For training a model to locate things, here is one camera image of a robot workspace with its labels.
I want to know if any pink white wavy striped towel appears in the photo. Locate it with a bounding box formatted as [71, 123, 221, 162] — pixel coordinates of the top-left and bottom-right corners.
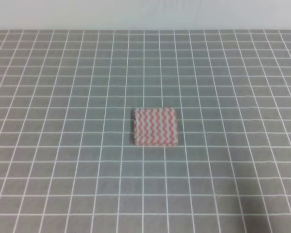
[133, 107, 178, 147]

